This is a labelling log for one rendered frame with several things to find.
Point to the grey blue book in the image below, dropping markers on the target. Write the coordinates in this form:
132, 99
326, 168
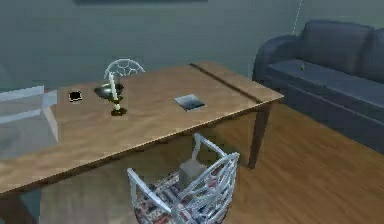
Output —
189, 102

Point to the brown wooden table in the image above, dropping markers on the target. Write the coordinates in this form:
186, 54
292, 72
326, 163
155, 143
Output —
160, 130

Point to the white candle on dark holder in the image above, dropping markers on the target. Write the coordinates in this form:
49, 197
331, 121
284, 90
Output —
115, 96

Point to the white lattice chair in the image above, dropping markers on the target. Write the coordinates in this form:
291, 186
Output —
124, 68
203, 196

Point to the dark grey bowl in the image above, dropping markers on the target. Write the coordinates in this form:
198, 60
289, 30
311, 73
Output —
105, 90

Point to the small black square object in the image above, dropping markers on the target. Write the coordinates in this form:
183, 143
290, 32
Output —
75, 96

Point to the small dark object on sofa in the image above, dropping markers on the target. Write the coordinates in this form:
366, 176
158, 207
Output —
303, 66

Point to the dark blue sofa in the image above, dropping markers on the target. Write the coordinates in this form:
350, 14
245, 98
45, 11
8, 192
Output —
333, 80

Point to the translucent glass box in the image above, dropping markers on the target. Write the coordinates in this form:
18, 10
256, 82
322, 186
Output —
26, 120

